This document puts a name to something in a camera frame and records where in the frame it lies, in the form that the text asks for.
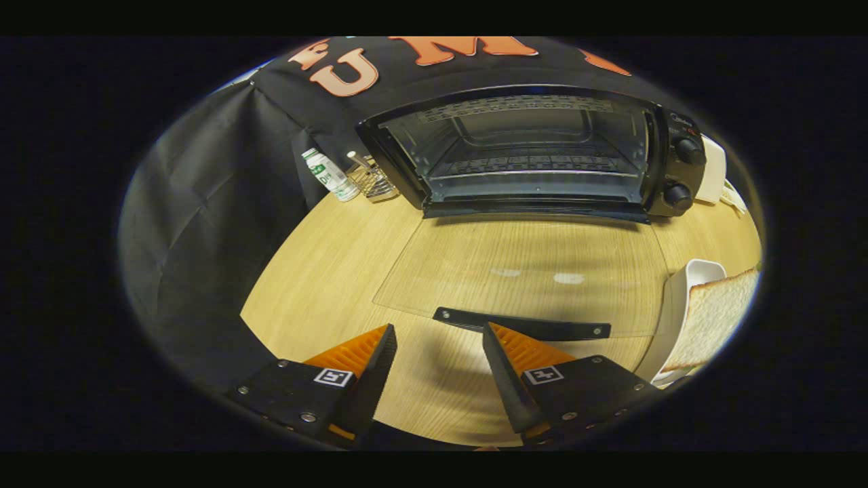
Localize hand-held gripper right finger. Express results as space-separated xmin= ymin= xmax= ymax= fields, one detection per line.
xmin=482 ymin=322 xmax=664 ymax=447

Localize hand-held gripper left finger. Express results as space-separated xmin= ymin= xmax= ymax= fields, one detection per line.
xmin=231 ymin=323 xmax=398 ymax=449

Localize white bread lettuce sandwich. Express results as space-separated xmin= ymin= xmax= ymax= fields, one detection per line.
xmin=661 ymin=268 xmax=760 ymax=373

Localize black toaster oven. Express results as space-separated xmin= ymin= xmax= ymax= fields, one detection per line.
xmin=356 ymin=84 xmax=707 ymax=341

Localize white pop-up toaster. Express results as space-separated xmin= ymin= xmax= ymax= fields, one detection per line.
xmin=693 ymin=134 xmax=728 ymax=205

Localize white dish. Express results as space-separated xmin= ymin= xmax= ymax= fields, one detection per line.
xmin=634 ymin=258 xmax=728 ymax=388

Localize white bottle green label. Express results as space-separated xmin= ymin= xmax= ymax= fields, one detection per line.
xmin=302 ymin=148 xmax=361 ymax=203

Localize white green small object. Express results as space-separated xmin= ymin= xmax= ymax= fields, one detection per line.
xmin=720 ymin=178 xmax=748 ymax=216

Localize metal wire rack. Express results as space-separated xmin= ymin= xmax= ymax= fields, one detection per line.
xmin=347 ymin=150 xmax=399 ymax=203

